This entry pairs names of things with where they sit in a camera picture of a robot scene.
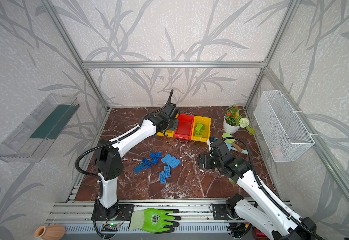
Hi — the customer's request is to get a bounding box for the green lego brick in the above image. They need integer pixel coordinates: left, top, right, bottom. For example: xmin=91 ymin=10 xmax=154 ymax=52
xmin=194 ymin=122 xmax=206 ymax=138

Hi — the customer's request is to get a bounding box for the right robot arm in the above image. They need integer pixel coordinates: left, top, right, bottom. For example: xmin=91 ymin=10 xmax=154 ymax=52
xmin=198 ymin=138 xmax=322 ymax=240

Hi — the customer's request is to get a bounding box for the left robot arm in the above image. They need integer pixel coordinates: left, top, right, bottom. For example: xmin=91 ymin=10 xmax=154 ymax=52
xmin=75 ymin=103 xmax=179 ymax=220

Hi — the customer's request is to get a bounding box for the left yellow bin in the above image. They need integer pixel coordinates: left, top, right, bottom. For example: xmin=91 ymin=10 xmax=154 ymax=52
xmin=156 ymin=113 xmax=176 ymax=137

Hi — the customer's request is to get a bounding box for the yellow bin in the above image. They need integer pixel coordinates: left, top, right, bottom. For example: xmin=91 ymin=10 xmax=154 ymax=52
xmin=191 ymin=116 xmax=212 ymax=143
xmin=156 ymin=113 xmax=176 ymax=137

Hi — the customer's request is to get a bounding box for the red bin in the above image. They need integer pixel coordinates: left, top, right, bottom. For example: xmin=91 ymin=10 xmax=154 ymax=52
xmin=173 ymin=114 xmax=194 ymax=140

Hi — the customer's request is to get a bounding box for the light blue spatula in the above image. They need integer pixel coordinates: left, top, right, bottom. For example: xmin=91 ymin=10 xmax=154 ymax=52
xmin=226 ymin=143 xmax=248 ymax=155

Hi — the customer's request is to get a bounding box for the green spatula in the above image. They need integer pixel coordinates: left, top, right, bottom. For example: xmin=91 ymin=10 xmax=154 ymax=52
xmin=222 ymin=132 xmax=244 ymax=152

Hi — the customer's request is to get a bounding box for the right yellow bin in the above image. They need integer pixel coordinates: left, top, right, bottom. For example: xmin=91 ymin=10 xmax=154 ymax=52
xmin=191 ymin=116 xmax=212 ymax=143

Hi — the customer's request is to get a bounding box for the light blue lego plate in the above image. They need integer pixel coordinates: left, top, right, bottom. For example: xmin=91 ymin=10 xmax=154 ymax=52
xmin=161 ymin=154 xmax=181 ymax=169

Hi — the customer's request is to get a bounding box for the dark blue lego brick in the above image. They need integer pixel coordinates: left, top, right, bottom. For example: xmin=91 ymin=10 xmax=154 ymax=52
xmin=141 ymin=158 xmax=152 ymax=169

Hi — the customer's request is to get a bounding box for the potted flower plant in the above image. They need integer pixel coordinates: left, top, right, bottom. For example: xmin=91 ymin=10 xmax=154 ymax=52
xmin=223 ymin=106 xmax=256 ymax=136

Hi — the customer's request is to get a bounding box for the light blue lego front right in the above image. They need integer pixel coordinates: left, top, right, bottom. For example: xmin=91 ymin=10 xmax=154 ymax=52
xmin=164 ymin=165 xmax=171 ymax=178

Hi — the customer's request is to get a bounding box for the light blue lego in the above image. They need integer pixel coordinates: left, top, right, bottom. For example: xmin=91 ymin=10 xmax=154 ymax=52
xmin=159 ymin=171 xmax=166 ymax=184
xmin=164 ymin=165 xmax=171 ymax=178

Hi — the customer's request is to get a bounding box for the blue lego brick left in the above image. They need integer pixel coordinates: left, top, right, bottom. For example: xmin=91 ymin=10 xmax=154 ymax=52
xmin=133 ymin=164 xmax=146 ymax=175

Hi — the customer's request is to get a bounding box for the red metallic bottle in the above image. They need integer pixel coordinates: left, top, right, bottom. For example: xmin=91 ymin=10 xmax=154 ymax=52
xmin=252 ymin=227 xmax=269 ymax=240

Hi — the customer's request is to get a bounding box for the green black work glove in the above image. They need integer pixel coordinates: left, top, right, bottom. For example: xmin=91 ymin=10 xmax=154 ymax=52
xmin=128 ymin=208 xmax=182 ymax=234

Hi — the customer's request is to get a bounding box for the clear acrylic shelf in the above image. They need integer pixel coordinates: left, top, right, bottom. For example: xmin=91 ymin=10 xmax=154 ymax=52
xmin=0 ymin=94 xmax=79 ymax=163

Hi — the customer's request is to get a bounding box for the terracotta vase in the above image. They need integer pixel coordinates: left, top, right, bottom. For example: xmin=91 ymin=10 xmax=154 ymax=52
xmin=34 ymin=225 xmax=66 ymax=240

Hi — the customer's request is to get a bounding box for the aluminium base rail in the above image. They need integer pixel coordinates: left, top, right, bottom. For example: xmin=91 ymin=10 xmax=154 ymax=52
xmin=44 ymin=200 xmax=298 ymax=224

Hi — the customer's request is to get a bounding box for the white wire basket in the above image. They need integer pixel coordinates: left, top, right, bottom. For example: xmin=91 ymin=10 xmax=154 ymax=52
xmin=254 ymin=90 xmax=315 ymax=163

